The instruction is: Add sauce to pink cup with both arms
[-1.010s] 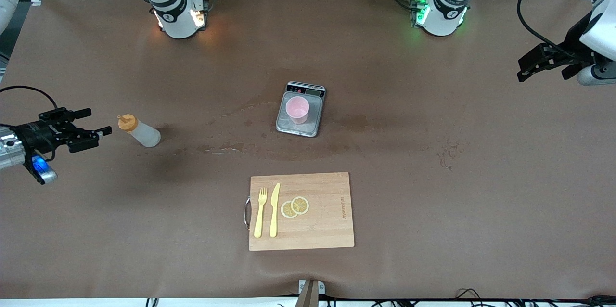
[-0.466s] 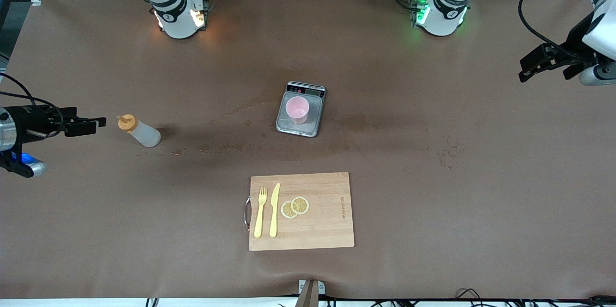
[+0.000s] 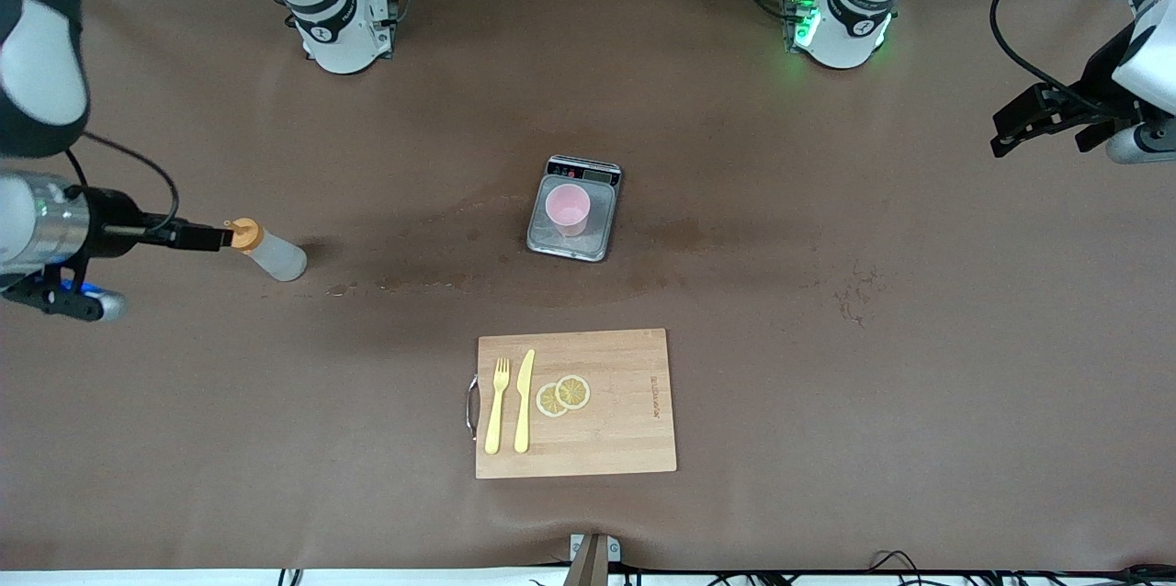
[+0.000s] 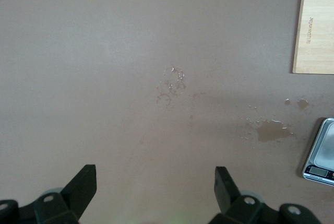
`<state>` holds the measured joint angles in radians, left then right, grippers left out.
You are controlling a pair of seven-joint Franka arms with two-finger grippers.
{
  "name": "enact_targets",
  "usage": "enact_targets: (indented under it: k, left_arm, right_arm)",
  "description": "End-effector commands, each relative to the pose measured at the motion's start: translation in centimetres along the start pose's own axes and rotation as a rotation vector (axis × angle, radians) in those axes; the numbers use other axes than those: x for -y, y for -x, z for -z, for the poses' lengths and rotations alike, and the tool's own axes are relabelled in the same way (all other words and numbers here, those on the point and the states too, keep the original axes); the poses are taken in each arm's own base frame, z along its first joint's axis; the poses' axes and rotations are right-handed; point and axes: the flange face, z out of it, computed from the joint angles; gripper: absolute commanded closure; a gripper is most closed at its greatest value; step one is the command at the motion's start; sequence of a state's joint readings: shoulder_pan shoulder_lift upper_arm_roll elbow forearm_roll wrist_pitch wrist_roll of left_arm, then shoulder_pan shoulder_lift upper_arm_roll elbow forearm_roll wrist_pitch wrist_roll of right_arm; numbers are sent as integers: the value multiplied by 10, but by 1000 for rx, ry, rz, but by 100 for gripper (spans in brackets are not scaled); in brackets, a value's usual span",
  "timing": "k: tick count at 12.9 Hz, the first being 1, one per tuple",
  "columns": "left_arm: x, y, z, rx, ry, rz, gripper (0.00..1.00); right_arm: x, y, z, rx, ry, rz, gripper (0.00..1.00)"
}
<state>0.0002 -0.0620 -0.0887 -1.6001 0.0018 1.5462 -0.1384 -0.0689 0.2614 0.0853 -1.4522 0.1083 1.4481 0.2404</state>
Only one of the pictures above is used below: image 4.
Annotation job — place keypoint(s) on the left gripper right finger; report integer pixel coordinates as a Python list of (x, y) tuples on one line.
[(224, 190)]

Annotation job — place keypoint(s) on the wooden cutting board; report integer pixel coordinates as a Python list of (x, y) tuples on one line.
[(318, 51)]

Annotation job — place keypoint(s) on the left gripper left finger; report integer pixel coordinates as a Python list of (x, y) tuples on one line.
[(78, 187)]

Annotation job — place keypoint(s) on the silver kitchen scale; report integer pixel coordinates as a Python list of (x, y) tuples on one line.
[(323, 151)]

